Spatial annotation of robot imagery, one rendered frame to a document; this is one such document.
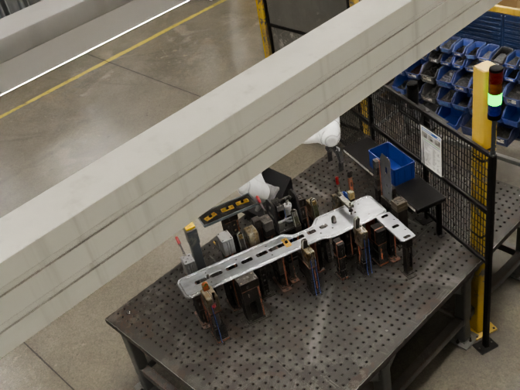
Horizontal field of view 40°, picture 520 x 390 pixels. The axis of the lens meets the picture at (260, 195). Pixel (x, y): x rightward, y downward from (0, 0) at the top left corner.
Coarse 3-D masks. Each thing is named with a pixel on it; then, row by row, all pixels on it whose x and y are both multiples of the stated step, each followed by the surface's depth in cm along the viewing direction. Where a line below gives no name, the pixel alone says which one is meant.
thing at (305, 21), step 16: (272, 0) 674; (288, 0) 657; (304, 0) 641; (320, 0) 626; (336, 0) 612; (352, 0) 595; (272, 16) 687; (288, 16) 670; (304, 16) 653; (320, 16) 637; (272, 32) 699; (288, 32) 682; (304, 32) 664; (272, 48) 710; (352, 128) 688
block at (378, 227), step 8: (376, 224) 441; (376, 232) 436; (384, 232) 437; (376, 240) 440; (384, 240) 441; (376, 248) 447; (384, 248) 446; (376, 256) 451; (384, 256) 449; (384, 264) 452
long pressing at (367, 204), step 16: (352, 208) 454; (368, 208) 452; (384, 208) 450; (320, 224) 447; (336, 224) 444; (352, 224) 442; (272, 240) 442; (320, 240) 437; (240, 256) 435; (256, 256) 433; (272, 256) 430; (208, 272) 428; (224, 272) 426; (240, 272) 423; (192, 288) 419
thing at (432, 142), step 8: (424, 128) 436; (424, 136) 440; (432, 136) 431; (440, 136) 423; (424, 144) 443; (432, 144) 435; (440, 144) 426; (424, 152) 448; (432, 152) 439; (440, 152) 430; (432, 160) 442; (440, 160) 433; (432, 168) 446; (440, 168) 437; (440, 176) 440
